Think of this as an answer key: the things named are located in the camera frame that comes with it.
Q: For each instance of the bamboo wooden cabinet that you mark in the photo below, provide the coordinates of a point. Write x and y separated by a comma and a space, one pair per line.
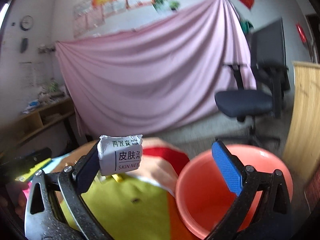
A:
301, 152

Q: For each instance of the black oval wall object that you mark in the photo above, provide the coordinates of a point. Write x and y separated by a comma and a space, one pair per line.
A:
24, 45

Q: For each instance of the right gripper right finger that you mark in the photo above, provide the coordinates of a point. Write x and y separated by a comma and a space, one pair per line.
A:
262, 208

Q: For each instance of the pile of papers on shelf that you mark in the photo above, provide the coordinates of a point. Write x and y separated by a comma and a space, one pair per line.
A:
48, 94

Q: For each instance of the white skin-care packet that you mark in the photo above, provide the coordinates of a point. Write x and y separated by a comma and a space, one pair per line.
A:
119, 154

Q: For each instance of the pink hanging sheet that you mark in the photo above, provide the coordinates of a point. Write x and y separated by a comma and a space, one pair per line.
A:
161, 76

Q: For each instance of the wooden wall shelf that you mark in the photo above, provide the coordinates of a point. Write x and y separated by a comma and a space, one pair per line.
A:
28, 126

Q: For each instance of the black office chair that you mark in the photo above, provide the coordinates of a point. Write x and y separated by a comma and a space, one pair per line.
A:
268, 65

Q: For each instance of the yellow book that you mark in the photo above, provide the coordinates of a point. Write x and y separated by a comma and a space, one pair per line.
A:
29, 175

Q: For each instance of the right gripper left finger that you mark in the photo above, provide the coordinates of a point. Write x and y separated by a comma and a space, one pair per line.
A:
44, 218

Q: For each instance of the colourful patchwork table mat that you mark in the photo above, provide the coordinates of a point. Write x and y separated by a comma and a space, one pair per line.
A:
141, 204

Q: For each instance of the round wall clock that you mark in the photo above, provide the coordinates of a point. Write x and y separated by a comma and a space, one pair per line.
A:
26, 23

